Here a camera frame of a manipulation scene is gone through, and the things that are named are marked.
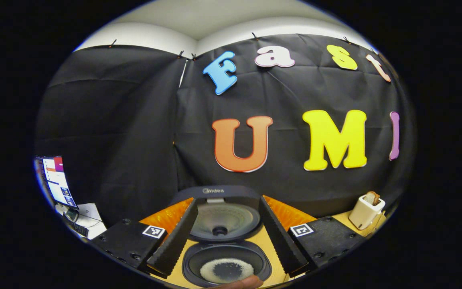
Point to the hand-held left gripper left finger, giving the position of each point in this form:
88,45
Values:
177,237

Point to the bread slice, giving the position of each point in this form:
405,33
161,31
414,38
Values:
372,198

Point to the white rice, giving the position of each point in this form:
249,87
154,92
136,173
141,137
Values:
209,271

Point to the grey desktop device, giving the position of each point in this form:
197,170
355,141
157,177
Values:
71,214

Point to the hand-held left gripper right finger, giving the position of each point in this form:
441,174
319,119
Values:
281,241

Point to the black keyboard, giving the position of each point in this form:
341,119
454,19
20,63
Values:
80,230

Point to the white side table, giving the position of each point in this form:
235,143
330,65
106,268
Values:
92,220

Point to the black backdrop cloth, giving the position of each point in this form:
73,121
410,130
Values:
126,128

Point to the computer monitor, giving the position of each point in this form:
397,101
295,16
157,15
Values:
58,182

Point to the black silver rice cooker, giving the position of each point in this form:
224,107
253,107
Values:
223,218

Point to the white toaster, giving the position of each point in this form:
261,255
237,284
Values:
365,214

